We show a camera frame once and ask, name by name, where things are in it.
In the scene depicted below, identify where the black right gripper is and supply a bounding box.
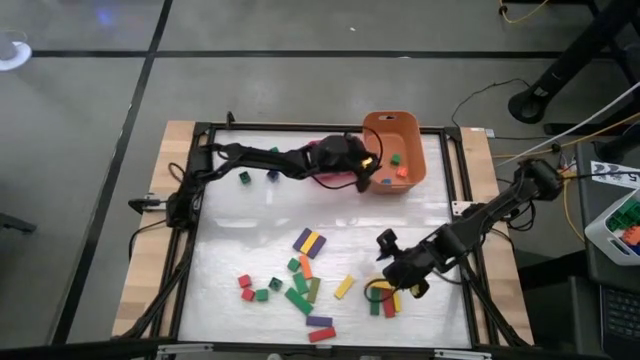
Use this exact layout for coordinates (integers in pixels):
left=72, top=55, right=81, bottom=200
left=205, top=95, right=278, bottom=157
left=377, top=244, right=441, bottom=301

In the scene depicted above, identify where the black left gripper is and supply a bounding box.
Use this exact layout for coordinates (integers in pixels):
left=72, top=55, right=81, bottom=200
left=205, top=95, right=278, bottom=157
left=309, top=134, right=382, bottom=195

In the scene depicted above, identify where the red long block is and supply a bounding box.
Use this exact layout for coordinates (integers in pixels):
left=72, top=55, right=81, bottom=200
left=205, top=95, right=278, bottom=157
left=381, top=289, right=396, bottom=320
left=307, top=326, right=337, bottom=344

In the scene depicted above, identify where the extra long green block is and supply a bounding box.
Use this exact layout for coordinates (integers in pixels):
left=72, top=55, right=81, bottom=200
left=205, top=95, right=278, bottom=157
left=283, top=287, right=314, bottom=317

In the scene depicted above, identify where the pink plastic bin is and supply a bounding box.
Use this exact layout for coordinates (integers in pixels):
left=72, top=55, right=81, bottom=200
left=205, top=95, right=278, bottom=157
left=306, top=137, right=366, bottom=185

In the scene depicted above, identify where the orange plastic bin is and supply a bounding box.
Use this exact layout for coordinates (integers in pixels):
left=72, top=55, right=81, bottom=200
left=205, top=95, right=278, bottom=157
left=361, top=110, right=428, bottom=196

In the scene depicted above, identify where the silver mounting plate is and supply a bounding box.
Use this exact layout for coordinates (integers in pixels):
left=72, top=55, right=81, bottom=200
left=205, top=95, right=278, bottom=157
left=451, top=199, right=481, bottom=219

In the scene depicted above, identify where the black stand with round base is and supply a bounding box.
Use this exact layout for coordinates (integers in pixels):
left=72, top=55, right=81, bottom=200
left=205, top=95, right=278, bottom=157
left=507, top=0, right=640, bottom=125

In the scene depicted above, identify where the dark grey side table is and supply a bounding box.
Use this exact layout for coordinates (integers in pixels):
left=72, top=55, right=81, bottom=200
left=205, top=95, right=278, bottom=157
left=519, top=142, right=640, bottom=360

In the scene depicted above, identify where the white plastic bin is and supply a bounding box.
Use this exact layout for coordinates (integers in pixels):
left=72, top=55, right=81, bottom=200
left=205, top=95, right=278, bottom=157
left=583, top=188, right=640, bottom=267

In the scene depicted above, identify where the black keyboard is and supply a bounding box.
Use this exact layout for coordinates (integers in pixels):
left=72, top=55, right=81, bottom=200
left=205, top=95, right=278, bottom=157
left=599, top=284, right=640, bottom=357

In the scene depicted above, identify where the printed paper sheet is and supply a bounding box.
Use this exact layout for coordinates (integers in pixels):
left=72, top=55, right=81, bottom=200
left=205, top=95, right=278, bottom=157
left=589, top=159, right=640, bottom=191

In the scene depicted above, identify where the black furniture leg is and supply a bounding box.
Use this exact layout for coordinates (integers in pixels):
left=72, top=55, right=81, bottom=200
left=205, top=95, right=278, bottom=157
left=0, top=211, right=39, bottom=235

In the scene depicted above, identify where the white round stand base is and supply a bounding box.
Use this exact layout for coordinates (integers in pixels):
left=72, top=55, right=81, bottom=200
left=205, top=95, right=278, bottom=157
left=0, top=29, right=33, bottom=72

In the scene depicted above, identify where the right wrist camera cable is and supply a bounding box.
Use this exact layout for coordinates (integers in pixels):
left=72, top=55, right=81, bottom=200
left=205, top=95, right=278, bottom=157
left=363, top=278, right=397, bottom=304

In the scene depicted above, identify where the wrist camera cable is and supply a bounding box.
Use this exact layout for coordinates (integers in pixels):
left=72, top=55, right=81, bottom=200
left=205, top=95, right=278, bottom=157
left=363, top=278, right=397, bottom=304
left=312, top=125, right=385, bottom=192

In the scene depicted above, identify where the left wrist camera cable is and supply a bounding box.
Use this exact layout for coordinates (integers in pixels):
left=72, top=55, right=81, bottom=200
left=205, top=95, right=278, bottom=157
left=312, top=125, right=385, bottom=192

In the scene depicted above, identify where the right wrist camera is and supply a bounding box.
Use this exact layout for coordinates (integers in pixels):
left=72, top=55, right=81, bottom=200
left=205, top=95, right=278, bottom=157
left=375, top=228, right=400, bottom=262

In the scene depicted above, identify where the black metal table frame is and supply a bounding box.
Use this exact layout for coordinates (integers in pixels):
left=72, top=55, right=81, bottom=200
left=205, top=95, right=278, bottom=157
left=119, top=112, right=531, bottom=351

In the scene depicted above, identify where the silver corner bracket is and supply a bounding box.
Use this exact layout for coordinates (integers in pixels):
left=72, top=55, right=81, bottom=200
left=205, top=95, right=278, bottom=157
left=433, top=348, right=494, bottom=360
left=156, top=342, right=215, bottom=359

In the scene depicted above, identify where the black floor cable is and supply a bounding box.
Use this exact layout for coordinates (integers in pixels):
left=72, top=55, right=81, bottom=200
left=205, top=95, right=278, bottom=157
left=451, top=77, right=534, bottom=129

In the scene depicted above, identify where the short yellow cable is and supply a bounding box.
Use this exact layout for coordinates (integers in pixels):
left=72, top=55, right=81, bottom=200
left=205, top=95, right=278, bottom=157
left=557, top=167, right=587, bottom=244

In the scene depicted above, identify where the yellow floor cable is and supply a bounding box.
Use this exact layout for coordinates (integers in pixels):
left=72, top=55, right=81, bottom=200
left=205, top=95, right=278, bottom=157
left=498, top=0, right=550, bottom=25

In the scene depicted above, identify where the white cable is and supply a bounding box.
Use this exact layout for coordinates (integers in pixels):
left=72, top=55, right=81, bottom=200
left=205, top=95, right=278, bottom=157
left=494, top=82, right=640, bottom=169

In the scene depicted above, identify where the long yellow cable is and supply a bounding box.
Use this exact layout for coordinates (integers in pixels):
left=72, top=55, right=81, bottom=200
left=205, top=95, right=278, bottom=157
left=492, top=113, right=640, bottom=160

